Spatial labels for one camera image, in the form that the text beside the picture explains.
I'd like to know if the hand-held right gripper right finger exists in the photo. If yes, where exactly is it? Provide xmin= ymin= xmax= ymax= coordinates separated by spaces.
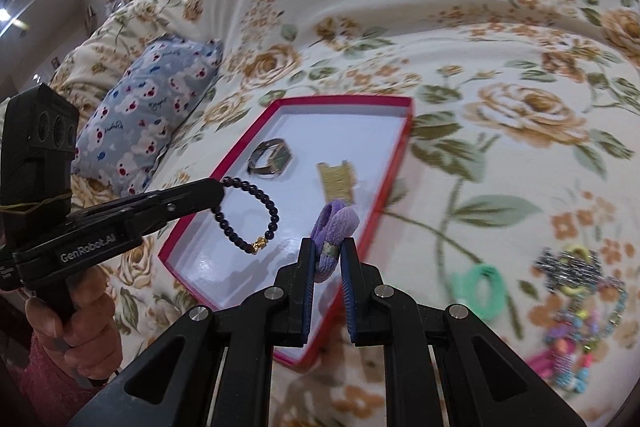
xmin=340 ymin=239 xmax=586 ymax=427

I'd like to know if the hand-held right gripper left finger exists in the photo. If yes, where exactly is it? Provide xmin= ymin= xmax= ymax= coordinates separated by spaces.
xmin=65 ymin=237 xmax=321 ymax=427

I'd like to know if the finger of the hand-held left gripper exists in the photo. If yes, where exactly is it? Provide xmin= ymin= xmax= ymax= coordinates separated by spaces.
xmin=67 ymin=177 xmax=227 ymax=240

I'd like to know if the black bead bracelet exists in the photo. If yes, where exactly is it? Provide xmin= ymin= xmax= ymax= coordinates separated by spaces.
xmin=211 ymin=176 xmax=281 ymax=257

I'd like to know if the purple hair tie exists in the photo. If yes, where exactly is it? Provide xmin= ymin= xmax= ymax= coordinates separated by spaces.
xmin=310 ymin=201 xmax=361 ymax=284

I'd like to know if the green hair scrunchie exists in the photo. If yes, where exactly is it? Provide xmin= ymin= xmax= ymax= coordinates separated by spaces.
xmin=450 ymin=263 xmax=508 ymax=320

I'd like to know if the red shallow box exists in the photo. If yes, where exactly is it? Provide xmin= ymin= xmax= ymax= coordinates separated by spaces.
xmin=157 ymin=94 xmax=416 ymax=368

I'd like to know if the pink hair clip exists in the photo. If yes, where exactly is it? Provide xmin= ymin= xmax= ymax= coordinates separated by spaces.
xmin=525 ymin=349 xmax=566 ymax=378

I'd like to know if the colourful bead bracelet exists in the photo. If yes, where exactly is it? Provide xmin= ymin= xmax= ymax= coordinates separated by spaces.
xmin=542 ymin=287 xmax=628 ymax=395

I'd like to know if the silver chain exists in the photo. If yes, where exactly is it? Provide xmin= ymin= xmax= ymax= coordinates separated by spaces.
xmin=532 ymin=247 xmax=618 ymax=294

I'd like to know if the person's left forearm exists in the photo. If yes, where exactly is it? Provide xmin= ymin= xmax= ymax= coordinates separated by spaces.
xmin=15 ymin=332 xmax=108 ymax=427

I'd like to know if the person's left hand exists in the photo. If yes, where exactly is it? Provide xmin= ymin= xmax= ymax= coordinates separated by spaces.
xmin=25 ymin=291 xmax=124 ymax=383

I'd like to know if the yellow rubber band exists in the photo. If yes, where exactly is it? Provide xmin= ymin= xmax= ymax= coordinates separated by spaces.
xmin=0 ymin=193 xmax=72 ymax=214

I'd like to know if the blue bear print pillow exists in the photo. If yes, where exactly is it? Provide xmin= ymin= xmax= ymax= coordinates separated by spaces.
xmin=70 ymin=34 xmax=224 ymax=198

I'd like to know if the gold hair claw clip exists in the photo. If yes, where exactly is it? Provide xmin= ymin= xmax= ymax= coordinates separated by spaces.
xmin=316 ymin=159 xmax=358 ymax=208

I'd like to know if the floral quilt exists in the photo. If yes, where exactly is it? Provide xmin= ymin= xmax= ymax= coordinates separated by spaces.
xmin=47 ymin=0 xmax=640 ymax=427

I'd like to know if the metal cuff bracelet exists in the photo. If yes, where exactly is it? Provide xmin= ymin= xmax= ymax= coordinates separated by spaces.
xmin=246 ymin=138 xmax=296 ymax=180

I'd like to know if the yellow hair tie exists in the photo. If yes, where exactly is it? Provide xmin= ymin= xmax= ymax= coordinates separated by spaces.
xmin=560 ymin=244 xmax=603 ymax=265

